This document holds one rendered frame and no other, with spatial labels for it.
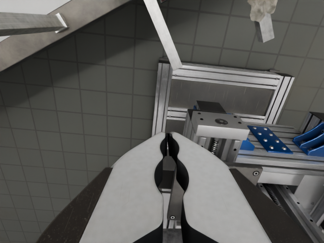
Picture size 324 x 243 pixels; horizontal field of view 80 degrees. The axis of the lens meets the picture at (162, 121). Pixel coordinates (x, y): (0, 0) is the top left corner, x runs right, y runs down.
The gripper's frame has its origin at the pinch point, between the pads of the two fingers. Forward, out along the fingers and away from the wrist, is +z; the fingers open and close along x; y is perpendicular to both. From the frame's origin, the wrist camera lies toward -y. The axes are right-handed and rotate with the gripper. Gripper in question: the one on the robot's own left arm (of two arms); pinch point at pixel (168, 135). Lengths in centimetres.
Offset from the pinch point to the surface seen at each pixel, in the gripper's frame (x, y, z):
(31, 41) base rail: -45, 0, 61
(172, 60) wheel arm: 2.9, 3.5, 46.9
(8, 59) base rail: -55, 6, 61
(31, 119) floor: -105, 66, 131
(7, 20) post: -32.2, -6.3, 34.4
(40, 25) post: -32, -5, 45
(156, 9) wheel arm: -1.6, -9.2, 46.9
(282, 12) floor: 77, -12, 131
